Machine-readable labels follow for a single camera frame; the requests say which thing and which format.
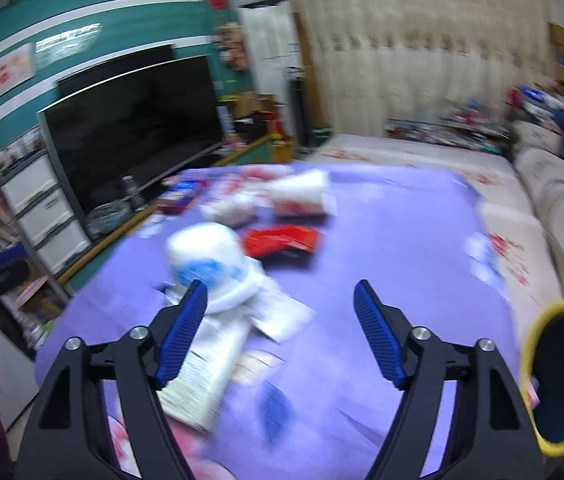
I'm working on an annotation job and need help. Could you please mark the clear water bottle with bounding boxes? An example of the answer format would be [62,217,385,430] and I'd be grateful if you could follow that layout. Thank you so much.
[122,176,146,211]

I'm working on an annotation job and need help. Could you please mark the white upturned paper bowl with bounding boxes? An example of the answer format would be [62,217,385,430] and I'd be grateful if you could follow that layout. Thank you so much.
[164,222,266,314]

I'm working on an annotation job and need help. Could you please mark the low glass coffee table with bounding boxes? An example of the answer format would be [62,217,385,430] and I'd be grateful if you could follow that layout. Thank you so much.
[384,101,513,157]

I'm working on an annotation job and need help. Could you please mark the blue snack box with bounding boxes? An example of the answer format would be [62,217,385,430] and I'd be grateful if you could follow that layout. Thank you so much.
[158,179,204,210]

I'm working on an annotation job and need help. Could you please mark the white pill bottle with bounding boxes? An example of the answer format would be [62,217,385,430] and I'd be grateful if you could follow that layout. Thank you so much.
[200,192,256,228]

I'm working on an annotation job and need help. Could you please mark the white standing air conditioner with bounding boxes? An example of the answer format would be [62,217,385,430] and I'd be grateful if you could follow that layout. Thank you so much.
[238,0,303,105]

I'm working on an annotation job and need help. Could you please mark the glass ashtray bowl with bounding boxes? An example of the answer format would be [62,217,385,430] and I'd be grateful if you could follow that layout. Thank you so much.
[86,200,131,237]

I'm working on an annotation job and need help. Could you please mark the red flat box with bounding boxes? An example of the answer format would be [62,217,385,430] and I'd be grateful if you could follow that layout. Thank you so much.
[156,179,207,216]

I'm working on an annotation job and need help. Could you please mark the yellow rim trash bin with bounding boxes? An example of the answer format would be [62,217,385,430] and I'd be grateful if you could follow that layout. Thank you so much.
[520,301,564,457]

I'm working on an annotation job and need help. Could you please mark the purple floral tablecloth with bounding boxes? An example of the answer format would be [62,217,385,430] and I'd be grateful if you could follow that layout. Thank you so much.
[33,161,523,480]

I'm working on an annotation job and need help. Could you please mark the red snack packet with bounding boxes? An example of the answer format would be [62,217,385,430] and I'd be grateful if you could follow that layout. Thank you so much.
[242,224,320,259]

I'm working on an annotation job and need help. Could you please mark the cream curtains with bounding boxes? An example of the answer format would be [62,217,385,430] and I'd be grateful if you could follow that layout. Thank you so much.
[290,0,550,136]

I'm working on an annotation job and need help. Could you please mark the pink strawberry milk carton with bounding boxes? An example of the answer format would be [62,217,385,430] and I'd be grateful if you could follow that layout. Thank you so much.
[157,306,253,432]

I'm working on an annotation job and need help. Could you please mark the white drawer unit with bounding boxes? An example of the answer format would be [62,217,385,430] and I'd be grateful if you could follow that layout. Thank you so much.
[0,151,92,276]

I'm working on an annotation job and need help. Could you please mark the white pink paper cup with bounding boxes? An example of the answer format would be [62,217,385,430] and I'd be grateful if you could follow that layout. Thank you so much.
[269,169,336,217]

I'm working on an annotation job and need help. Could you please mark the artificial flower decoration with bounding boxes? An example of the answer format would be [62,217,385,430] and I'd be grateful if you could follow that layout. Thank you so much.
[212,22,248,72]

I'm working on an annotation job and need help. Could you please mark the black tower fan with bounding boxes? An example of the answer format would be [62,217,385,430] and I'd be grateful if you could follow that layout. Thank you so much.
[286,66,311,150]

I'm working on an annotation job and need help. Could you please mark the large black television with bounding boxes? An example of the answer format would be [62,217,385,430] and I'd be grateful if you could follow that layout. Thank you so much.
[38,55,224,219]

